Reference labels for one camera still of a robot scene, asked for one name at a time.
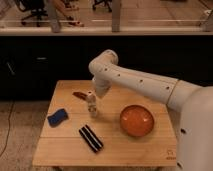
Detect small clear plastic bottle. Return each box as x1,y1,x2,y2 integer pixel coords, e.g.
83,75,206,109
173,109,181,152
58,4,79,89
86,92,98,117

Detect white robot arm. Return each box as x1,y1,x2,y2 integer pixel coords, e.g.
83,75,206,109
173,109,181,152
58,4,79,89
88,50,213,171

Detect brown red small object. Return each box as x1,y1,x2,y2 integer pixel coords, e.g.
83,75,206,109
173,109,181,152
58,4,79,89
73,92,87,100

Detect orange bowl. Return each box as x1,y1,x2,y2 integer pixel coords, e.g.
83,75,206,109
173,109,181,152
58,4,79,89
120,105,154,137

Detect black white striped block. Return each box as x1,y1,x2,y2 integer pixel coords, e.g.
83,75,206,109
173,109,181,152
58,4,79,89
79,125,104,153

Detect blue sponge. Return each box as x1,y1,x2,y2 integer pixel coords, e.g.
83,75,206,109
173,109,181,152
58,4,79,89
47,109,68,127

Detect wooden table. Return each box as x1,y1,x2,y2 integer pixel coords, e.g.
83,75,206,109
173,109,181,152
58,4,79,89
33,80,176,167

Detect black office chair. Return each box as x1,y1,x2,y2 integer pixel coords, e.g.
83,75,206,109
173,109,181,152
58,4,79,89
14,0,47,27

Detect black cable on floor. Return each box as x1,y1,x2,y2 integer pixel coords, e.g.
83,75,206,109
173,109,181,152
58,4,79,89
0,99,16,158

